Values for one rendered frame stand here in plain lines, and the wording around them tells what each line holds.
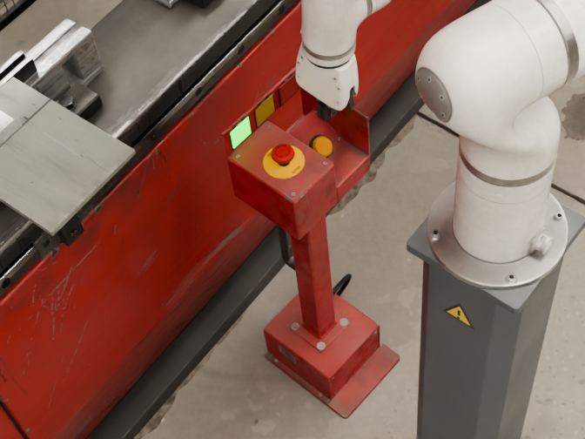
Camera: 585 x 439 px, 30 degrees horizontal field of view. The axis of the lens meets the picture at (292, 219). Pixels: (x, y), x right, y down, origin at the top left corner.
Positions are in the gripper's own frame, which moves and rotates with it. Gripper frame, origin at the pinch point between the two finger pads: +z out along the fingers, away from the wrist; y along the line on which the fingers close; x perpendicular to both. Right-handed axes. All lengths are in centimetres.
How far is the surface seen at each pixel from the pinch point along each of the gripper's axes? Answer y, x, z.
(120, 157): -11.0, -35.3, -14.7
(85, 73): -35.0, -22.2, -2.5
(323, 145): -0.7, 0.0, 12.0
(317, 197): 5.9, -9.6, 10.7
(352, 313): 7, 2, 72
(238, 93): -22.6, 1.5, 16.5
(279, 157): -1.3, -10.9, 3.7
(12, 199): -18, -50, -14
